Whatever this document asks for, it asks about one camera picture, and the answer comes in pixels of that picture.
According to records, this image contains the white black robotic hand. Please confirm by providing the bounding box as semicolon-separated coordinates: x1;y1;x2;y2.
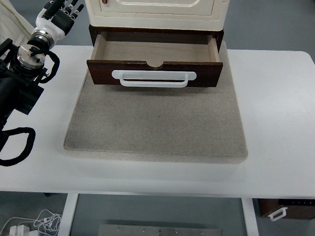
28;0;84;49

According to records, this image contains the dark wooden drawer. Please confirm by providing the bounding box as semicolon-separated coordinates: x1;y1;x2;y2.
87;32;223;88

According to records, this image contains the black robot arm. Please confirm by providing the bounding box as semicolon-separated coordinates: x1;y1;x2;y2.
0;38;60;129

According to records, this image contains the dark wooden cabinet base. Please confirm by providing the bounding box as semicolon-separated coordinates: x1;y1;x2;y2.
89;25;224;51

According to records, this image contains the cream upper cabinet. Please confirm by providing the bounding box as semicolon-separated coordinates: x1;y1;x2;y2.
85;0;229;31

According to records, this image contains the brown drawer on floor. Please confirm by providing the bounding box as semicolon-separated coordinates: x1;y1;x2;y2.
257;199;315;221

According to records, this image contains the cream fabric cover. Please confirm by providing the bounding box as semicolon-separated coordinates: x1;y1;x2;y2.
0;0;34;46

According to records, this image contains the grey felt pad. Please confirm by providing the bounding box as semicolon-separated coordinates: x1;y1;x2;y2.
63;43;248;163

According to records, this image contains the white table leg left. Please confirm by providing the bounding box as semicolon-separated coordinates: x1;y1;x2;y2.
58;193;79;236

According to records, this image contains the white table leg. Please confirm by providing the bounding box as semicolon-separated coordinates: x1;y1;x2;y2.
58;193;79;236
241;198;259;236

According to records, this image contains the white power adapter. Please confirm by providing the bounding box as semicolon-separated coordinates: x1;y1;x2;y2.
9;225;30;236

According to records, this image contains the white table leg right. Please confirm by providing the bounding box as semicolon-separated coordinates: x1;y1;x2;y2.
241;198;259;236

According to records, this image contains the white drawer handle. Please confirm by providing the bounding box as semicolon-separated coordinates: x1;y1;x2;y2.
112;70;197;88

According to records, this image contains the black sleeved cable loop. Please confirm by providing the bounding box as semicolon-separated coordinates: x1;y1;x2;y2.
0;127;36;167

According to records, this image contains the white cable bundle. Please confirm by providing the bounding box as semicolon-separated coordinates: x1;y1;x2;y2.
0;209;63;236

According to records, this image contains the grey metal base plate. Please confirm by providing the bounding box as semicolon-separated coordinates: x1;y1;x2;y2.
98;224;222;236

